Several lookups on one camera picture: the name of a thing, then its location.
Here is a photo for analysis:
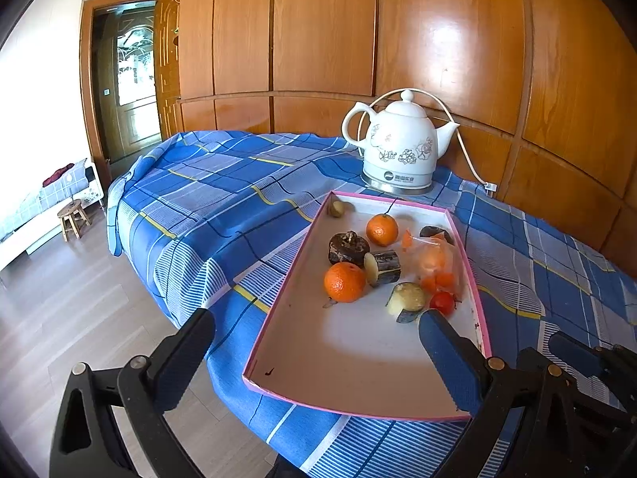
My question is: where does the orange fruit with stem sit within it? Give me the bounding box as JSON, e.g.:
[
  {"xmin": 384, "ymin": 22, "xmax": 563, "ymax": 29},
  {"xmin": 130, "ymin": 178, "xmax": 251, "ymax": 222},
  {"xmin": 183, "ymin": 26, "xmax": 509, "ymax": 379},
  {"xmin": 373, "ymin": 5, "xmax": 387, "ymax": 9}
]
[{"xmin": 366, "ymin": 199, "xmax": 399, "ymax": 247}]

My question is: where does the small yellow round fruit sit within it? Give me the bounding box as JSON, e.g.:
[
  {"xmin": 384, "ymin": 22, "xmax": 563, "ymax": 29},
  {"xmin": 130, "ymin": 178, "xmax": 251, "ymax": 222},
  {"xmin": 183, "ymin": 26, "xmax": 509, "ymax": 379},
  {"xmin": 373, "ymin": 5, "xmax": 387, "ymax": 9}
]
[{"xmin": 327, "ymin": 199, "xmax": 346, "ymax": 218}]

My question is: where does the small wooden stool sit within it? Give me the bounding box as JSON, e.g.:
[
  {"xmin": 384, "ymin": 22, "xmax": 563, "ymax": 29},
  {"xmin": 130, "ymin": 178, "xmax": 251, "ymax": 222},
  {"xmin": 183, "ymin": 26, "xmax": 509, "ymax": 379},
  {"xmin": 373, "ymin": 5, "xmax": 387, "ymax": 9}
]
[{"xmin": 57, "ymin": 200, "xmax": 92, "ymax": 243}]

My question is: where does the blue plaid tablecloth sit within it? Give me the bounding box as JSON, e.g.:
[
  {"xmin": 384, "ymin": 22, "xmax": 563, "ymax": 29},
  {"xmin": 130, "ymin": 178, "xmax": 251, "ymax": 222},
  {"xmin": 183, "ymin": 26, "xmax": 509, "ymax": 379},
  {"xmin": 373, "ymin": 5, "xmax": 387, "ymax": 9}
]
[{"xmin": 107, "ymin": 131, "xmax": 636, "ymax": 477}]

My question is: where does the pink-edged white box tray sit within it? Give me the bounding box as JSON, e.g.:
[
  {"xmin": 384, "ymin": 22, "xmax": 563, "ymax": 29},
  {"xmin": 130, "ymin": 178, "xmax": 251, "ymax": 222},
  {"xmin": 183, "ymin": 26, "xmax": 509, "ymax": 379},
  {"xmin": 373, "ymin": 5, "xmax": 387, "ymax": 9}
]
[{"xmin": 243, "ymin": 191, "xmax": 491, "ymax": 421}]

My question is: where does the white kettle power cord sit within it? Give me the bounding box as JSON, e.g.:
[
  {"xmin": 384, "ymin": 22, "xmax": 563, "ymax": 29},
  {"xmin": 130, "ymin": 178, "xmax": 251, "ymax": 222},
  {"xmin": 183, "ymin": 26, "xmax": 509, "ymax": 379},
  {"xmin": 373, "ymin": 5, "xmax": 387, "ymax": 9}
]
[{"xmin": 357, "ymin": 87, "xmax": 498, "ymax": 196}]

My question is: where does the pale-cut sugarcane piece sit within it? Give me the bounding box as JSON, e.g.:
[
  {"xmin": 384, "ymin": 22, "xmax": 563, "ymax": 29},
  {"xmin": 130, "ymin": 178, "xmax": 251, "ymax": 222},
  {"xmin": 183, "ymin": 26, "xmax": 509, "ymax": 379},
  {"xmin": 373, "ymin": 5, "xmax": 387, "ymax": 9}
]
[{"xmin": 385, "ymin": 282, "xmax": 429, "ymax": 324}]

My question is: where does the white ceramic electric kettle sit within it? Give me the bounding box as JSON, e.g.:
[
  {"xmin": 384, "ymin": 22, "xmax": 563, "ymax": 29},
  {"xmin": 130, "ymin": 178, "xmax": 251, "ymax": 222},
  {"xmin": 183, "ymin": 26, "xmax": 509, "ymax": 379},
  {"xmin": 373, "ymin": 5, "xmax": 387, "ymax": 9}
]
[{"xmin": 341, "ymin": 88, "xmax": 459, "ymax": 195}]

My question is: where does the wooden panel wardrobe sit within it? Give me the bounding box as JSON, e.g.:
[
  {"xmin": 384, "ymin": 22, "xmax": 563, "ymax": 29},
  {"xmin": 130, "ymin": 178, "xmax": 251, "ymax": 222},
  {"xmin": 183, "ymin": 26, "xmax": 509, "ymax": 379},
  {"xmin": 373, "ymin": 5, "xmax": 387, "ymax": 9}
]
[{"xmin": 156, "ymin": 0, "xmax": 636, "ymax": 273}]

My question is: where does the small red fruit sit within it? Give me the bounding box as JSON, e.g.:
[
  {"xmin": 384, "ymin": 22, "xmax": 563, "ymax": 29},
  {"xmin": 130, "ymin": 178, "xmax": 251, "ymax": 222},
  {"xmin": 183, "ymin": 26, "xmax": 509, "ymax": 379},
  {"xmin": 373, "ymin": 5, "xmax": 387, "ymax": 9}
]
[{"xmin": 429, "ymin": 290, "xmax": 457, "ymax": 317}]

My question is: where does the white bench with cushion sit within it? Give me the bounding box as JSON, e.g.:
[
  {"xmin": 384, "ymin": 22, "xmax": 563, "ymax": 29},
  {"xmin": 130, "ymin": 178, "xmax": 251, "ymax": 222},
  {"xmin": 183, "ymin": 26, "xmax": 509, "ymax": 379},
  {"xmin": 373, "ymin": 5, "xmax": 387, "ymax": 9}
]
[{"xmin": 1, "ymin": 159, "xmax": 104, "ymax": 269}]

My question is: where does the dark sugarcane piece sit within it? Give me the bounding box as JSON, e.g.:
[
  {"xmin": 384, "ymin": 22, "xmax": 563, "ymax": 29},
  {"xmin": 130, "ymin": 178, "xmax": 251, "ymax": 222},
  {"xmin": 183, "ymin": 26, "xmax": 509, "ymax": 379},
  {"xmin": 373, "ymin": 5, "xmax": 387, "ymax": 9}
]
[{"xmin": 364, "ymin": 249, "xmax": 402, "ymax": 287}]

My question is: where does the wooden glass door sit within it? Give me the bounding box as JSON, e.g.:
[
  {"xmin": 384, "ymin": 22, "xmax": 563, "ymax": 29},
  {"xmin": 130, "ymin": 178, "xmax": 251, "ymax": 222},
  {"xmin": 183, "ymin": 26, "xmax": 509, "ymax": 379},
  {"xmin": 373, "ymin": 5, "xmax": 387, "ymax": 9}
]
[{"xmin": 79, "ymin": 0, "xmax": 162, "ymax": 189}]

